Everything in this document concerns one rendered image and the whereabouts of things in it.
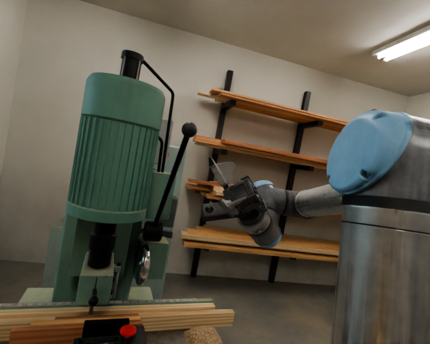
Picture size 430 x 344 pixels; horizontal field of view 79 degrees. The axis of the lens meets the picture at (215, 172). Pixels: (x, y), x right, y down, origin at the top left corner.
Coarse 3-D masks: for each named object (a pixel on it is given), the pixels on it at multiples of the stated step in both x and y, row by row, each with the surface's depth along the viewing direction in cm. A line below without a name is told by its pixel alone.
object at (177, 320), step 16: (0, 320) 57; (16, 320) 58; (32, 320) 59; (144, 320) 68; (160, 320) 69; (176, 320) 71; (192, 320) 72; (208, 320) 74; (224, 320) 76; (0, 336) 57
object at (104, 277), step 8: (88, 256) 67; (112, 256) 70; (112, 264) 65; (88, 272) 59; (96, 272) 60; (104, 272) 60; (112, 272) 61; (80, 280) 57; (88, 280) 58; (96, 280) 58; (104, 280) 59; (112, 280) 60; (80, 288) 58; (88, 288) 58; (96, 288) 59; (104, 288) 59; (80, 296) 58; (88, 296) 58; (104, 296) 60; (80, 304) 58; (88, 304) 59; (96, 304) 59
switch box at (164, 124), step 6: (162, 120) 91; (162, 126) 92; (162, 132) 92; (162, 138) 92; (168, 144) 93; (156, 150) 92; (168, 150) 93; (156, 156) 92; (162, 156) 93; (156, 162) 92
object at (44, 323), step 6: (90, 318) 61; (96, 318) 61; (102, 318) 62; (108, 318) 62; (114, 318) 62; (120, 318) 63; (132, 318) 64; (138, 318) 64; (30, 324) 56; (36, 324) 56; (42, 324) 56; (48, 324) 57; (54, 324) 57; (60, 324) 57; (66, 324) 58
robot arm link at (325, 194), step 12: (288, 192) 90; (300, 192) 86; (312, 192) 76; (324, 192) 69; (336, 192) 64; (288, 204) 88; (300, 204) 82; (312, 204) 75; (324, 204) 69; (336, 204) 64; (300, 216) 88; (312, 216) 86
